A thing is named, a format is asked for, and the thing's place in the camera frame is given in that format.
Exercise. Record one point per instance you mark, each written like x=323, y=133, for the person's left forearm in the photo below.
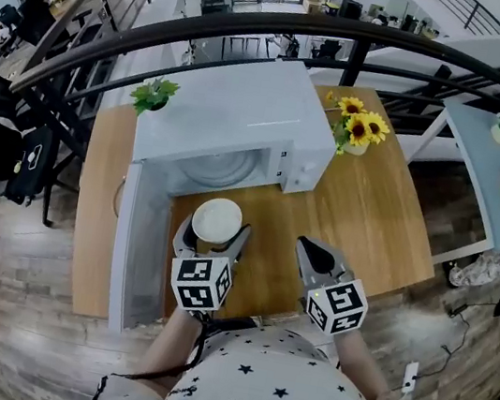
x=168, y=347

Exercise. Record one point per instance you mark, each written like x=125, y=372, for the glass turntable plate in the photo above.
x=231, y=167

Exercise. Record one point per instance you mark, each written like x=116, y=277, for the white round bowl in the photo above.
x=216, y=219

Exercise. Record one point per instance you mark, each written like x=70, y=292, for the light blue table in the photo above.
x=480, y=185

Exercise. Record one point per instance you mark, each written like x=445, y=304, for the person's white star-print shirt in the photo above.
x=274, y=369

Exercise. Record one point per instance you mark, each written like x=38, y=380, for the person's right forearm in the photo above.
x=360, y=365

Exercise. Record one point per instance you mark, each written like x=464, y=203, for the sunflowers in cream pot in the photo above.
x=359, y=129

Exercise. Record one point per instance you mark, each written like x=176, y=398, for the black backpack with white patches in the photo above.
x=30, y=167

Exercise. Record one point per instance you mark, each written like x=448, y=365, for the wooden table with white legs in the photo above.
x=360, y=222

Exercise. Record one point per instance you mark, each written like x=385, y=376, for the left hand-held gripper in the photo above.
x=198, y=280

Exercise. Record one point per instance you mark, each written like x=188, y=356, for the white power strip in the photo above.
x=410, y=378

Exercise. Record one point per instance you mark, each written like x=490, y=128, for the black metal railing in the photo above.
x=308, y=21

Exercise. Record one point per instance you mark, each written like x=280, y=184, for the cardboard box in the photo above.
x=314, y=1

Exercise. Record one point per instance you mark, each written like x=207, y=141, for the white microwave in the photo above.
x=227, y=110

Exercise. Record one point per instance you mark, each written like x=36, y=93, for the green plant in white pot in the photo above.
x=153, y=95

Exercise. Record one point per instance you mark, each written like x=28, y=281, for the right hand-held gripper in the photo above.
x=337, y=304

